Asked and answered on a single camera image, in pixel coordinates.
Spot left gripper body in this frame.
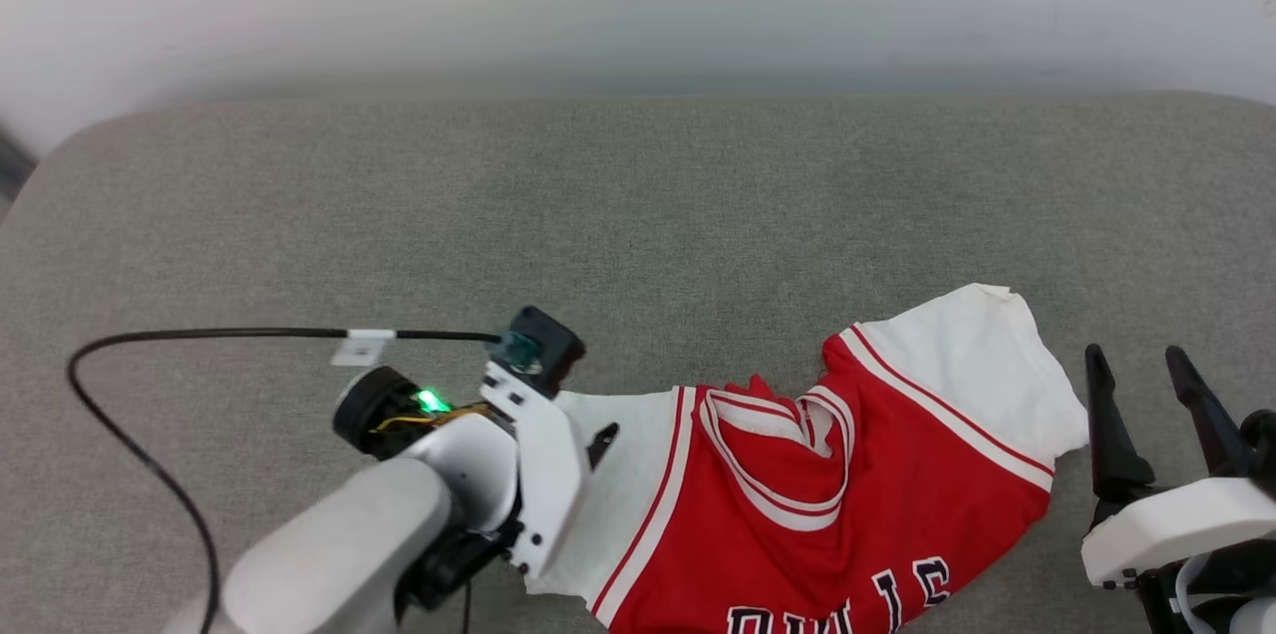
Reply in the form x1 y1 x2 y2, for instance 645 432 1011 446
332 365 491 462

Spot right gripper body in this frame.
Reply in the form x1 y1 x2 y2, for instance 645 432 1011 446
1136 410 1276 634

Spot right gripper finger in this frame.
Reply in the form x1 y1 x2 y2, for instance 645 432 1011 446
1164 345 1253 481
1085 344 1157 507

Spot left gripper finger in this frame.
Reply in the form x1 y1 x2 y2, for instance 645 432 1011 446
586 422 620 472

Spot red and white jersey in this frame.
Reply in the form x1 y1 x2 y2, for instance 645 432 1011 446
523 283 1090 634

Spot white cable tag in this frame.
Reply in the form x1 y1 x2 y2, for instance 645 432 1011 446
331 328 398 368

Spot teal cable connector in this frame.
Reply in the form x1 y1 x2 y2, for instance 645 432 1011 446
492 330 545 377

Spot black cable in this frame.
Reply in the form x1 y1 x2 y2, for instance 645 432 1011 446
67 326 501 634

